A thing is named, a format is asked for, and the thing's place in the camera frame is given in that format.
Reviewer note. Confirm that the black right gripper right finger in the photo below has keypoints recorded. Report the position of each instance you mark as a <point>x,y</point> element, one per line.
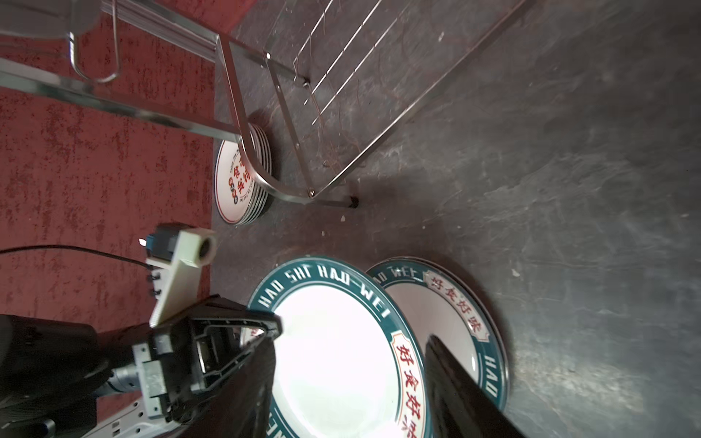
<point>458,406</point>

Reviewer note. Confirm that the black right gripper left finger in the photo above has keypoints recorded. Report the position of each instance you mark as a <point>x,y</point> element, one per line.
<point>242,408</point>

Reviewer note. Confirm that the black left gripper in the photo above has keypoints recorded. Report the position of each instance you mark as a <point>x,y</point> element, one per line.
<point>182,363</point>

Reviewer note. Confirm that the white plate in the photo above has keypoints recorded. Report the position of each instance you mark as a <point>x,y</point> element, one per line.
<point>348,364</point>
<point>238,197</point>
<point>437,302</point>

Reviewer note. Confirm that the stainless steel dish rack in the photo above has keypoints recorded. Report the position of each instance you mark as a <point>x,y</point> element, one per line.
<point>330,82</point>

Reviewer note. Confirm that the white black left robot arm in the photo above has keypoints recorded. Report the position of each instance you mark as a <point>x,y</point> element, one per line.
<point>62,379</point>

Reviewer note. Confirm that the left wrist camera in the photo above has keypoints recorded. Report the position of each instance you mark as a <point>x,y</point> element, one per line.
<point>177,254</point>

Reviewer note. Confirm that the aluminium left corner post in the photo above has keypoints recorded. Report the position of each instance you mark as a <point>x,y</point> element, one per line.
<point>170,25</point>

